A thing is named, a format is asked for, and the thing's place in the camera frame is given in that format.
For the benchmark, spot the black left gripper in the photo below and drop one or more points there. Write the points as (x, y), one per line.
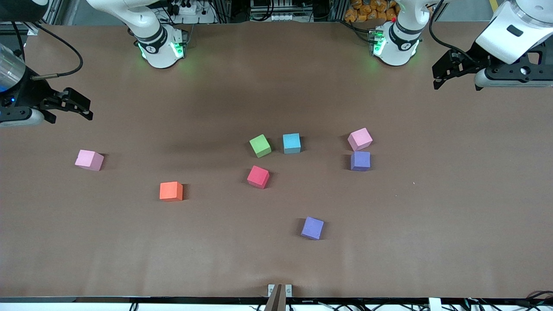
(473, 57)

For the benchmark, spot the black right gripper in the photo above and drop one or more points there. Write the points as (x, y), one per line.
(31, 93)

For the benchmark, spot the pink foam cube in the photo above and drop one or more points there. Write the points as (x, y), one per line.
(89, 159)
(360, 138)

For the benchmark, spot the purple foam cube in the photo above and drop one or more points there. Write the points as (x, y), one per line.
(360, 160)
(312, 227)

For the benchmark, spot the light blue foam cube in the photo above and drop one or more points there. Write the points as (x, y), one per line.
(291, 142)

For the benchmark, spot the green foam cube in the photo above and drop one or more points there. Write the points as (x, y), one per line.
(259, 145)

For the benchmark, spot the red foam cube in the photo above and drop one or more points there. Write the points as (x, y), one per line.
(258, 176)

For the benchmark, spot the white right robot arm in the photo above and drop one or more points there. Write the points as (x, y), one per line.
(155, 39)

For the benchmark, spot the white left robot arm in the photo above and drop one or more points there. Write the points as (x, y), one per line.
(399, 41)

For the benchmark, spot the orange snack packet bag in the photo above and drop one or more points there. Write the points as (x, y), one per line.
(367, 8)

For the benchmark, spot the orange foam cube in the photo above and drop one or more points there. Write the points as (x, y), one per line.
(170, 191)

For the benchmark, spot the white power strip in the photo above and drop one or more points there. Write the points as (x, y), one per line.
(276, 14)
(190, 11)

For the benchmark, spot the brown paper table cover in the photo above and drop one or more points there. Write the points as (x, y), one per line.
(276, 259)

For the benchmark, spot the aluminium frame profile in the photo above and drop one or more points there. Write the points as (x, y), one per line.
(54, 13)

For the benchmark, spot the metal table clamp bracket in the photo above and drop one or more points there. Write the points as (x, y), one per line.
(271, 289)

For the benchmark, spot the brown vertical post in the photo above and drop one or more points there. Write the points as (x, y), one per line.
(275, 302)

